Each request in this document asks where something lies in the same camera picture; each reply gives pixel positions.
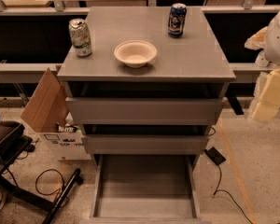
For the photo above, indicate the grey drawer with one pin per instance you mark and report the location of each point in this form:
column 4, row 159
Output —
column 145, row 139
column 144, row 189
column 123, row 103

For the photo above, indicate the black power adapter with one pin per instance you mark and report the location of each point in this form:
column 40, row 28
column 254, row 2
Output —
column 215, row 156

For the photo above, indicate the open cardboard box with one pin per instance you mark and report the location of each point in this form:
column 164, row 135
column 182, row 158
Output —
column 48, row 115

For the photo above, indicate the blue soda can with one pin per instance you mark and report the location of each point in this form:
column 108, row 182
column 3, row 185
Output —
column 176, row 19

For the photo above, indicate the grey drawer cabinet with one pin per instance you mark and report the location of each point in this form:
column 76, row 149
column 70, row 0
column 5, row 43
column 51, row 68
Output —
column 195, row 57

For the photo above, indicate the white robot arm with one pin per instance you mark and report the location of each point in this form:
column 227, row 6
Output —
column 272, row 47

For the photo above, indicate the beige paper bowl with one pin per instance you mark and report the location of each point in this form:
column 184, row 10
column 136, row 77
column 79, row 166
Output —
column 135, row 53

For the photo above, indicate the left sanitizer pump bottle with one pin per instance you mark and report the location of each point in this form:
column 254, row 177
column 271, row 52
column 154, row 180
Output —
column 261, row 61

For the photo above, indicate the green white soda can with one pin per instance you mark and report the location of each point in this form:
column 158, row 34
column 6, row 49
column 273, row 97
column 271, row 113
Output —
column 80, row 37

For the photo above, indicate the black rolling stand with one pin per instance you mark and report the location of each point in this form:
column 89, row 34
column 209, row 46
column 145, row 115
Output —
column 26, row 169

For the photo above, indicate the grey bottom drawer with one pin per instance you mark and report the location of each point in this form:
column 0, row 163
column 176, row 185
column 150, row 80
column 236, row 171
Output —
column 144, row 189

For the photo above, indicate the grey top drawer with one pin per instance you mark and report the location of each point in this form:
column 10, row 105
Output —
column 123, row 103

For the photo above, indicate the grey middle drawer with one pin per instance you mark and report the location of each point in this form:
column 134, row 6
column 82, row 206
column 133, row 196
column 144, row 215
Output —
column 145, row 139

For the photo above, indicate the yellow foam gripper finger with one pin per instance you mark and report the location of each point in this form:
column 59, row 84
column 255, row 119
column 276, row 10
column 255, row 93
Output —
column 257, row 40
column 266, row 102

